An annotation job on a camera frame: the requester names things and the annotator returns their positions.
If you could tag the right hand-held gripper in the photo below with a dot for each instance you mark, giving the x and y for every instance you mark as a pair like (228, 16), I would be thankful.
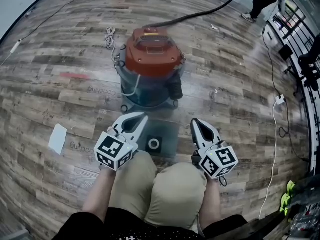
(217, 161)

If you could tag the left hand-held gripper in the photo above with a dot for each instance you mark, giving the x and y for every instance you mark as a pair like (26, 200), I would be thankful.
(112, 151)

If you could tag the person's right forearm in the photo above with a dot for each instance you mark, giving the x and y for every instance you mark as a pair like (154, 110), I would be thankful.
(211, 201)

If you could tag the person's left forearm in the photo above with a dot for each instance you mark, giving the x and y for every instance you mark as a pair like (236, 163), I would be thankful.
(100, 196)

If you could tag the person's beige trousers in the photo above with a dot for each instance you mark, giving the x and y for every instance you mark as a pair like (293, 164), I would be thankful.
(175, 196)

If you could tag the red-lidded vacuum cleaner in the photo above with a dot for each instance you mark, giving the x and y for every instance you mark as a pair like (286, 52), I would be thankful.
(152, 56)

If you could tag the white paper sheet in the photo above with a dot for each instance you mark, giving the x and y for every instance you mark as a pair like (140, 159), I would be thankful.
(58, 139)

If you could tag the red tape strip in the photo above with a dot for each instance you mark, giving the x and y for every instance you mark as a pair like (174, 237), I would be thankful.
(75, 75)

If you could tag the white power strip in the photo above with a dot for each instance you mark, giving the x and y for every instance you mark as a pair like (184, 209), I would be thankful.
(280, 99)
(15, 47)

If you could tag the person's black speckled shirt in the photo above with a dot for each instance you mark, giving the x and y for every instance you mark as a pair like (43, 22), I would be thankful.
(120, 224)

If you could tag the black metal railing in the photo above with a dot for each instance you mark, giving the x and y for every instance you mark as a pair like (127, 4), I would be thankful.
(310, 114)

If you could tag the small black box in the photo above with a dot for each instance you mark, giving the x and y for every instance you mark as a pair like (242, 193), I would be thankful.
(285, 52)

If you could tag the black office chair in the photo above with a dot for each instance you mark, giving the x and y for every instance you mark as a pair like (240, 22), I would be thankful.
(310, 66)

